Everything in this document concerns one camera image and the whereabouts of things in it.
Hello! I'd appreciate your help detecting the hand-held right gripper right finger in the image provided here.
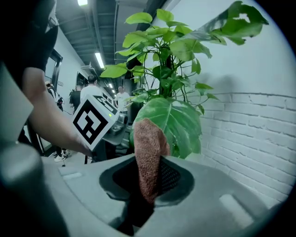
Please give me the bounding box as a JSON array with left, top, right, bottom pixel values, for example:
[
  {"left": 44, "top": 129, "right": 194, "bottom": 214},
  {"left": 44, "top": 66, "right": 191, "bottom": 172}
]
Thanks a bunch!
[{"left": 138, "top": 155, "right": 278, "bottom": 237}]

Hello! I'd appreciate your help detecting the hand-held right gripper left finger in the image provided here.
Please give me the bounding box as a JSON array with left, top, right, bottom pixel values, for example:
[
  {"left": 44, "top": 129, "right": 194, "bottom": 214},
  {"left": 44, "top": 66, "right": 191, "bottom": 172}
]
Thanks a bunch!
[{"left": 41, "top": 154, "right": 144, "bottom": 237}]

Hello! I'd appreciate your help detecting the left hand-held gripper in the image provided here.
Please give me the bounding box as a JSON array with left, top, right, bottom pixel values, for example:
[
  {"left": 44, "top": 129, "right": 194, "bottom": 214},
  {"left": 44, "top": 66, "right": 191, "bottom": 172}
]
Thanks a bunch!
[{"left": 72, "top": 94, "right": 133, "bottom": 151}]

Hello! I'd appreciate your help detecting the brown object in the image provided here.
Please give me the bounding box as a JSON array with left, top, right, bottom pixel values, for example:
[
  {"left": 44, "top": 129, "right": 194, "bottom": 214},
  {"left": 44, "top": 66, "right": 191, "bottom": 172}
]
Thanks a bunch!
[{"left": 133, "top": 118, "right": 171, "bottom": 206}]

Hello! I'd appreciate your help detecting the green leafy potted plant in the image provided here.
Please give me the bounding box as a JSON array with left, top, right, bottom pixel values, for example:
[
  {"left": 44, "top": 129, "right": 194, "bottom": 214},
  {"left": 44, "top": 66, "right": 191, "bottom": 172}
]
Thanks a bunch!
[{"left": 99, "top": 0, "right": 270, "bottom": 160}]

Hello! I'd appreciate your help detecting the person's left forearm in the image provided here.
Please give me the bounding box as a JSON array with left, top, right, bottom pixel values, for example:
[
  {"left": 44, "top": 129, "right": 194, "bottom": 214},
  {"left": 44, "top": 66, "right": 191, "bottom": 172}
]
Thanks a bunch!
[{"left": 22, "top": 67, "right": 93, "bottom": 157}]

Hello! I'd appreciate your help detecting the grey ceiling pipe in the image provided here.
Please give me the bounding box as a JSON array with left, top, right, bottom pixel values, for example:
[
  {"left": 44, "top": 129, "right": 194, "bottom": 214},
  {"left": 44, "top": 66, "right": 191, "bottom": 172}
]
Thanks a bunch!
[{"left": 112, "top": 0, "right": 121, "bottom": 67}]

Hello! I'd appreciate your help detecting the person's black clothing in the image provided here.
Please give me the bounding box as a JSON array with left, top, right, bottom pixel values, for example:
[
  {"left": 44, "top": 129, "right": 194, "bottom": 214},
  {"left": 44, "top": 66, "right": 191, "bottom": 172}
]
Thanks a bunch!
[{"left": 0, "top": 0, "right": 59, "bottom": 88}]

